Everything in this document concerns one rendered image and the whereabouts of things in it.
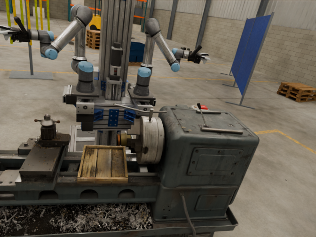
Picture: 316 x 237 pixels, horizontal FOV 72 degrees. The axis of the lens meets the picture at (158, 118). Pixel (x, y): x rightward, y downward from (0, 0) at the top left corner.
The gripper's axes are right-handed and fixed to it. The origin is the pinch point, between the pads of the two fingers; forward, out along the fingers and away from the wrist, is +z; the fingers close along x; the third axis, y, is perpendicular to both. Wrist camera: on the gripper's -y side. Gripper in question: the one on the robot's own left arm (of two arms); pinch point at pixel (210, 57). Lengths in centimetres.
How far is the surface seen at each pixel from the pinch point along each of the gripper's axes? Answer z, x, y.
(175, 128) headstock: -25, 91, 21
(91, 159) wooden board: -76, 95, 57
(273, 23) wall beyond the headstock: 470, -1061, 54
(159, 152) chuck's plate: -32, 99, 36
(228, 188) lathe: 20, 95, 61
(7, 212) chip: -120, 124, 87
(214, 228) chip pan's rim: 17, 109, 88
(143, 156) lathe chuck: -41, 102, 38
